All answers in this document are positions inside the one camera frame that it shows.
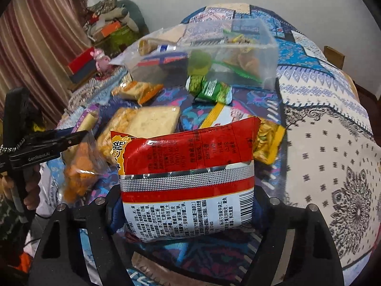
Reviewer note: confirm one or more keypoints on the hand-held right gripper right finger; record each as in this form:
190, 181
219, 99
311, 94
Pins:
260, 212

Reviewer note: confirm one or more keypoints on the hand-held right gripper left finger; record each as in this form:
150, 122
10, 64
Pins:
115, 218

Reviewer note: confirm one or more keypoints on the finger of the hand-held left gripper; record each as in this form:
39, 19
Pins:
74, 138

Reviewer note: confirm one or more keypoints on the clear packet of orange snacks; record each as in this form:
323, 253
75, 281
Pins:
81, 173

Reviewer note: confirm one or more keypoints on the red snack bag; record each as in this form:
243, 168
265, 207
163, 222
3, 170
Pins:
184, 166

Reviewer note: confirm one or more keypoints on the person's left forearm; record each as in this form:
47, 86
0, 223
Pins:
12, 223

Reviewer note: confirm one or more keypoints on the person's left hand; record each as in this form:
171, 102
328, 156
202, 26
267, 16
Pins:
31, 188

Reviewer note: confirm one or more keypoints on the purple snack packet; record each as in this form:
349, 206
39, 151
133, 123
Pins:
87, 119

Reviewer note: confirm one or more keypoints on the tan packet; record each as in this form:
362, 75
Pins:
160, 269

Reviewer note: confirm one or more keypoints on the yellow snack packet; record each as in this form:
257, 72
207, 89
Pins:
268, 143

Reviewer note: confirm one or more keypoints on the wrapped sandwich bread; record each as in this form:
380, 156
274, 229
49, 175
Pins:
148, 122

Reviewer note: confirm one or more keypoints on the red box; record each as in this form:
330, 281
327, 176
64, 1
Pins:
82, 61

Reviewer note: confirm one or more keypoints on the orange snack packet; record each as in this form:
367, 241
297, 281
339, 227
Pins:
137, 91

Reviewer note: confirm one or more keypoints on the pink toy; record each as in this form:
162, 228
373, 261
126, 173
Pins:
101, 60

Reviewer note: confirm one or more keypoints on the patterned blanket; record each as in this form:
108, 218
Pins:
327, 155

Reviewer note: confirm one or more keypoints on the white packet with yellow edge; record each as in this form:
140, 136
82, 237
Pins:
229, 116

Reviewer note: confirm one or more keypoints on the clear plastic bag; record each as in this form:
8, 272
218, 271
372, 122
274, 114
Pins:
154, 74

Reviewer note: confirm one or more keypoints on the striped curtain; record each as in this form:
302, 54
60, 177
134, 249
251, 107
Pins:
35, 35

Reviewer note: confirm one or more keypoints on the pile of clothes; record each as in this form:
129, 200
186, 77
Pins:
116, 20

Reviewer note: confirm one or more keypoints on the green snack packet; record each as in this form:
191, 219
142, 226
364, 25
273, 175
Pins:
215, 91

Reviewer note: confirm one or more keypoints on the yellow-green snack packet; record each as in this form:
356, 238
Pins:
194, 85

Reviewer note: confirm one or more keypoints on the clear plastic container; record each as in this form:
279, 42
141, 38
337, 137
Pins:
253, 37

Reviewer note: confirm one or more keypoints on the wooden bed frame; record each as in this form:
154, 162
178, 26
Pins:
334, 57

